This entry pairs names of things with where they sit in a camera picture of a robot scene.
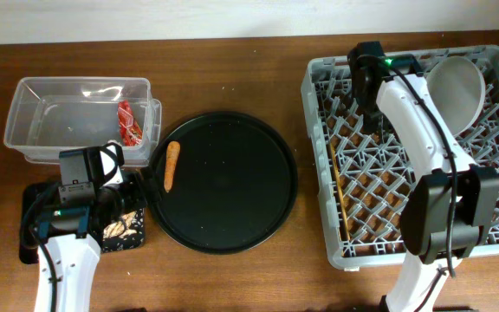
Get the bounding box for red snack wrapper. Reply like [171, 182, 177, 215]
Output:
[117, 101, 143, 146]

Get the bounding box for round black tray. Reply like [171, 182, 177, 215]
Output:
[148, 111, 298, 255]

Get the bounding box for clear plastic bin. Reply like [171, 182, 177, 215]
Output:
[3, 76, 162, 167]

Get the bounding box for grey dishwasher rack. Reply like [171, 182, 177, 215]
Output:
[301, 45, 499, 270]

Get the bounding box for spilled rice and nuts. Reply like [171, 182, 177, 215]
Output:
[102, 209, 146, 253]

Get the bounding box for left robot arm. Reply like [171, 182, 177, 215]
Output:
[18, 141, 147, 311]

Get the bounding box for black rectangular tray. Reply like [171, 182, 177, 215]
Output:
[19, 182, 146, 264]

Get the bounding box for wooden chopstick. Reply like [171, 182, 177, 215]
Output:
[328, 141, 351, 242]
[336, 180, 351, 242]

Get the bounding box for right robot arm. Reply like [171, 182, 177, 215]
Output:
[347, 42, 499, 311]

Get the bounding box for orange carrot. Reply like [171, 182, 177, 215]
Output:
[164, 141, 180, 192]

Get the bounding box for grey plate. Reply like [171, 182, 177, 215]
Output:
[426, 56, 486, 136]

